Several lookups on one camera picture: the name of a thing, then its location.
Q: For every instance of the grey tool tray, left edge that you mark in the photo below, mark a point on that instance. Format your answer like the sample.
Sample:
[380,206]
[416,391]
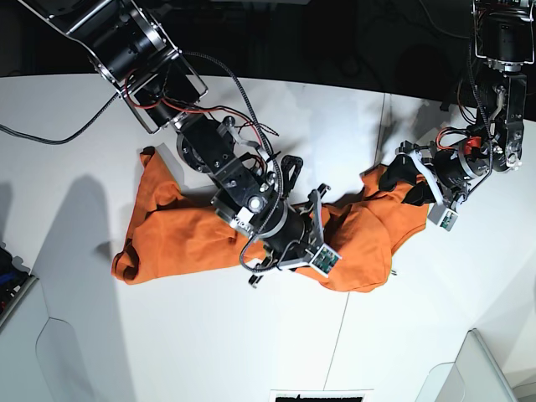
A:
[15,285]

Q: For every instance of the orange t-shirt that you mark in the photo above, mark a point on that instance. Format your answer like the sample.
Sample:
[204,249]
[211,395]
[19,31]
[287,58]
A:
[169,235]

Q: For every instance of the white wrist camera, image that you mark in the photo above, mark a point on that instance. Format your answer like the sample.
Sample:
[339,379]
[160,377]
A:
[442,216]
[321,259]

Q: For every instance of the grey box, bottom right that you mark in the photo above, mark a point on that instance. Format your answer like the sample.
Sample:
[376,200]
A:
[473,376]

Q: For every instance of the white wrist camera, image left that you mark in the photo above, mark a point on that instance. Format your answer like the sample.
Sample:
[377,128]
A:
[321,259]

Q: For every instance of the white framed black panel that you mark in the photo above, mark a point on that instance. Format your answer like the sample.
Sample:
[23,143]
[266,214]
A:
[321,395]

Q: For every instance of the white wrist camera, image right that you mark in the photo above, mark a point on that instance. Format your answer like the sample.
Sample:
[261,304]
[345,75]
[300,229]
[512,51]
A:
[442,216]

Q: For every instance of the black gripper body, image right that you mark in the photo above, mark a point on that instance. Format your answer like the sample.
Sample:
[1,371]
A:
[449,172]

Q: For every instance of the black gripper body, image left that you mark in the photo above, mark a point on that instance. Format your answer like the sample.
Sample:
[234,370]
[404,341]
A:
[275,229]

